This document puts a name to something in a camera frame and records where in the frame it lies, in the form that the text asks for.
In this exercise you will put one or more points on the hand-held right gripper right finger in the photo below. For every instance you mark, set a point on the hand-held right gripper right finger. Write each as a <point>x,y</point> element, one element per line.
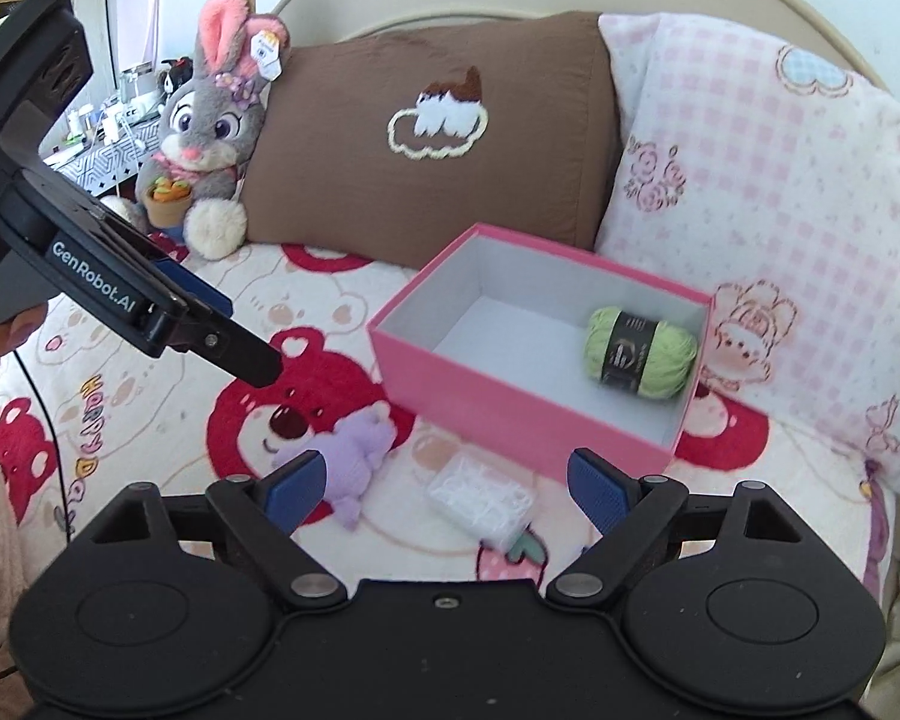
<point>600,491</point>

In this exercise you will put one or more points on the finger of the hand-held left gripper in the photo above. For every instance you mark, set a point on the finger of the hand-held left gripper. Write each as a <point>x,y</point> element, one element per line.
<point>240,356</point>
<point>195,289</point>

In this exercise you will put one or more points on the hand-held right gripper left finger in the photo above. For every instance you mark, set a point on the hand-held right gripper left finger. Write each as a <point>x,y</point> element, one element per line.
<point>294,491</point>

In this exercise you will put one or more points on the pink cardboard box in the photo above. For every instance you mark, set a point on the pink cardboard box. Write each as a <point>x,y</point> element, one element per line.
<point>510,405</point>

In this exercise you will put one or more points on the green yarn ball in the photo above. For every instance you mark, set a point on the green yarn ball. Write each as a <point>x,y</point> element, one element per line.
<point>675,360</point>

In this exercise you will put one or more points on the person's left hand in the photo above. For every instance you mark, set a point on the person's left hand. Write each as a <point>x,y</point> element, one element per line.
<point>4,337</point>

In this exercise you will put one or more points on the purple plush toy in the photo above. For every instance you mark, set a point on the purple plush toy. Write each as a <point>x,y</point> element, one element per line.
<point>360,457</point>

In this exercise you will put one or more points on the patterned tablecloth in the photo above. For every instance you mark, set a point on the patterned tablecloth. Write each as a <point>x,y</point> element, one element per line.
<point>97,161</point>

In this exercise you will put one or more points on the bear printed blanket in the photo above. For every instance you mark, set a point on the bear printed blanket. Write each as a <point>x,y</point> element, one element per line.
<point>157,420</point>

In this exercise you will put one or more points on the clear floss pick box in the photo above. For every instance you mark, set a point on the clear floss pick box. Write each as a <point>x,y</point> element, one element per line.
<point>480,499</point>

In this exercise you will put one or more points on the pink curtain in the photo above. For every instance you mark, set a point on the pink curtain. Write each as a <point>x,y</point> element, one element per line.
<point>136,0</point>

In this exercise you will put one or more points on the black plush toy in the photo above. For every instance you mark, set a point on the black plush toy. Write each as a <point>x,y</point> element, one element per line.
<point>174,76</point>

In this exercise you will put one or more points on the grey bunny plush toy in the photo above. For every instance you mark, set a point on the grey bunny plush toy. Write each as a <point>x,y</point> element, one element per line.
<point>210,120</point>

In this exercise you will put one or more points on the brown pillow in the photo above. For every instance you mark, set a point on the brown pillow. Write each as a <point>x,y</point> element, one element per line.
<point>345,187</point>

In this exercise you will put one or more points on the pink checked pillow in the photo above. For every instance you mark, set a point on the pink checked pillow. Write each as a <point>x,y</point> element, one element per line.
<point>795,202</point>

